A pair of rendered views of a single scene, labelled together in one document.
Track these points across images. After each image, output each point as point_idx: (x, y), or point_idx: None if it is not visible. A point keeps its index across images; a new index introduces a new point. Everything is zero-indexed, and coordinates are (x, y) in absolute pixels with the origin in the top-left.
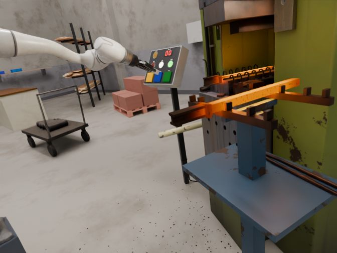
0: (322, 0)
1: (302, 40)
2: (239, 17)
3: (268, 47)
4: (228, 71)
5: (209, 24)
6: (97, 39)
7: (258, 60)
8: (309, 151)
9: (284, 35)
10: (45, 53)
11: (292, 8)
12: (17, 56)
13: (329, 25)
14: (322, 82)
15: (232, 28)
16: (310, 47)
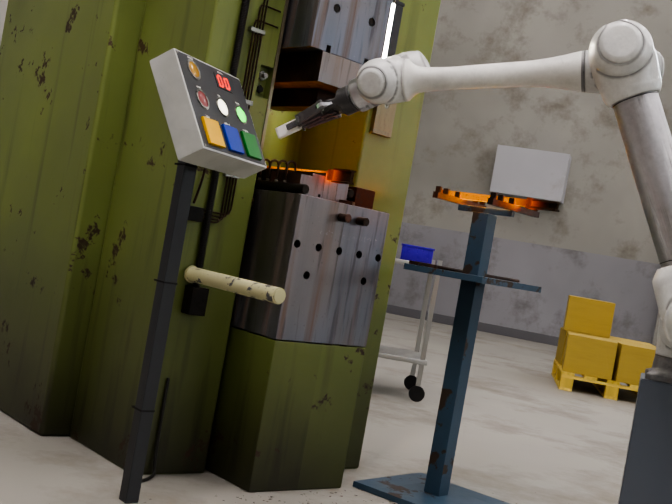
0: (409, 122)
1: (391, 152)
2: None
3: None
4: None
5: (332, 83)
6: (424, 56)
7: None
8: (382, 276)
9: (374, 139)
10: (533, 86)
11: (393, 117)
12: (578, 91)
13: (411, 146)
14: (401, 197)
15: (323, 100)
16: (396, 161)
